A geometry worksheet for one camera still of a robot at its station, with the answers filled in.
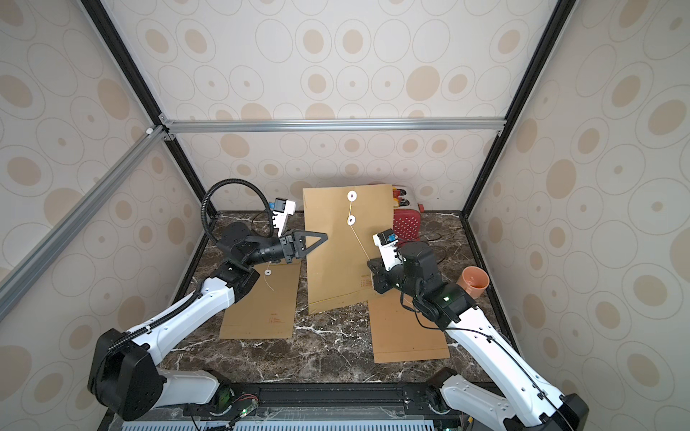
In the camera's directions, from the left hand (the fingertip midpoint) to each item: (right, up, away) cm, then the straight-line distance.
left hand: (328, 243), depth 61 cm
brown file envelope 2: (-24, -23, +31) cm, 46 cm away
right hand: (+10, -6, +9) cm, 15 cm away
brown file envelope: (+2, -7, +5) cm, 9 cm away
